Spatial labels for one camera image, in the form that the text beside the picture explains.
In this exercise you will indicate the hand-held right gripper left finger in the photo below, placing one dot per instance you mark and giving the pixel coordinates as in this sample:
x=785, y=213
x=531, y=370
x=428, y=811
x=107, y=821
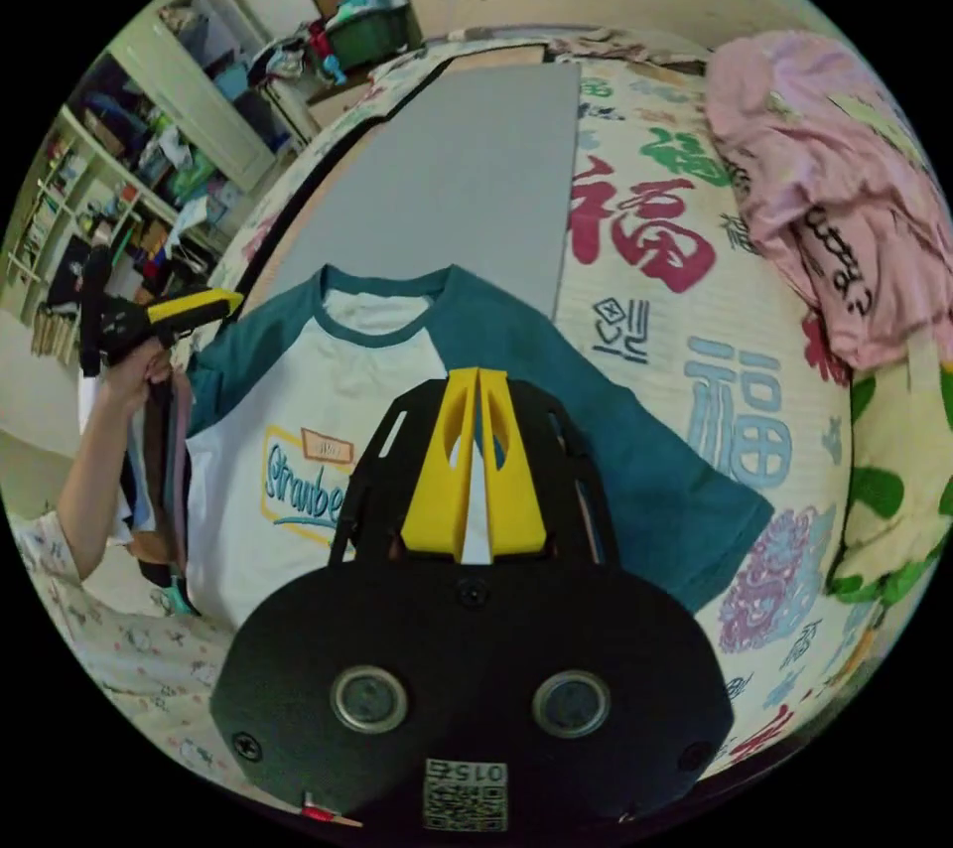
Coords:
x=439, y=490

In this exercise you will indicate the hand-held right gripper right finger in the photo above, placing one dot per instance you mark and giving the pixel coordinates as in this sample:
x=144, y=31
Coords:
x=514, y=490

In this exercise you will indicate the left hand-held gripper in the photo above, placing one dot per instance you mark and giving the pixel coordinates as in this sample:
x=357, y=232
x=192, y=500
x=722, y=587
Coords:
x=123, y=330

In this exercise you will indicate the green and white t-shirt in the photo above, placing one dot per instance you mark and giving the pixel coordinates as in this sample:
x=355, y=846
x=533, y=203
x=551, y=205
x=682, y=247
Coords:
x=313, y=379

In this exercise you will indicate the person's left forearm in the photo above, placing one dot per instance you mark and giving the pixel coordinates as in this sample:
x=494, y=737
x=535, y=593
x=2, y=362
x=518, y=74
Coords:
x=93, y=490

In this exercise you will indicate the person's left hand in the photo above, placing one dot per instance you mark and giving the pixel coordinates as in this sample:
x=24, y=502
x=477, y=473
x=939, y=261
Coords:
x=138, y=375

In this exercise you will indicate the open white shelf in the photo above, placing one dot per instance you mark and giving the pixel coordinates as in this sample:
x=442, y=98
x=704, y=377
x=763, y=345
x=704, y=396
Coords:
x=89, y=193

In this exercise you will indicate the hanging clothes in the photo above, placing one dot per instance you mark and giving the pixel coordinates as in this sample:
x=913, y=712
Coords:
x=160, y=483

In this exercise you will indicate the white cupboard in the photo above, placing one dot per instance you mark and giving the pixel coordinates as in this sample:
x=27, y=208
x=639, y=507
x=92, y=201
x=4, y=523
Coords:
x=201, y=88

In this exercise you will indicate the bed with printed sheet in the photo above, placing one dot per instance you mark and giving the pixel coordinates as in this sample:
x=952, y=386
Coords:
x=670, y=319

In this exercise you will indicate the grey flat board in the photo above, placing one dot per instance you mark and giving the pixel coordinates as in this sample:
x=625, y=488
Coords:
x=462, y=178

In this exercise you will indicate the green basket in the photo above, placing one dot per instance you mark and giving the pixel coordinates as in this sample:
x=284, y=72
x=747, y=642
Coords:
x=368, y=32

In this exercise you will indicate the person's body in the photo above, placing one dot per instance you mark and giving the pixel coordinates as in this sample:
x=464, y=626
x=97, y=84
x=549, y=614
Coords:
x=134, y=662

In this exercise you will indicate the leaf print pillow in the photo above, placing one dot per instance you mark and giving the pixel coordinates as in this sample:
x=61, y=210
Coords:
x=893, y=446

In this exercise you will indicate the pile of clothes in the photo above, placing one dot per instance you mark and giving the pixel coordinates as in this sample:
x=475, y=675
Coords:
x=804, y=178

